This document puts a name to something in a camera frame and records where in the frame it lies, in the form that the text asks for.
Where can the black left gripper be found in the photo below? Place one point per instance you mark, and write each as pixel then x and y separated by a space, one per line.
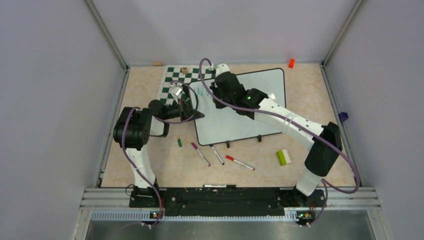
pixel 186 112

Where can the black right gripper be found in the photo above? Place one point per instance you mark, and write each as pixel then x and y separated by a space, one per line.
pixel 215 88

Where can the green marker cap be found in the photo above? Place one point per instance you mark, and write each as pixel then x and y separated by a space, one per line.
pixel 179 141

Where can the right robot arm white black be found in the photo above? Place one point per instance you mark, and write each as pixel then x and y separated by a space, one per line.
pixel 322 141

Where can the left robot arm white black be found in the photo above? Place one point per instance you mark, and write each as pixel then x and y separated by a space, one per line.
pixel 133 130

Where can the purple capped marker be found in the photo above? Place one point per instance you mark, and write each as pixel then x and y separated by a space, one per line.
pixel 200 154

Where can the green white chessboard mat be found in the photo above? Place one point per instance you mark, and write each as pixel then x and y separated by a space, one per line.
pixel 173 76

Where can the blue capped marker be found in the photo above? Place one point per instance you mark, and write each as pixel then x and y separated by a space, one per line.
pixel 217 155

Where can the tan chess piece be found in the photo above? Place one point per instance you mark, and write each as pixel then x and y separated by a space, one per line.
pixel 184 70

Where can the wooden small block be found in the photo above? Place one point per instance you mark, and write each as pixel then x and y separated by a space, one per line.
pixel 157 63

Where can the red capped marker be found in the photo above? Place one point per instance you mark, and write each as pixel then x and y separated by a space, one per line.
pixel 239 162

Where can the orange small block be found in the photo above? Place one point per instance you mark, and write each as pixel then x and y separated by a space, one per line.
pixel 291 63

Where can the silver marker near base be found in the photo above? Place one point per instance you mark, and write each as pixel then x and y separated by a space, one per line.
pixel 219 186

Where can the green lego brick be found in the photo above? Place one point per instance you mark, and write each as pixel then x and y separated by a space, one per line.
pixel 283 157

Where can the purple small object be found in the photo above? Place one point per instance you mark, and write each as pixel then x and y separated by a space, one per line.
pixel 343 116

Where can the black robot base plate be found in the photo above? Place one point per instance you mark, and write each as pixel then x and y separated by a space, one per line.
pixel 225 201

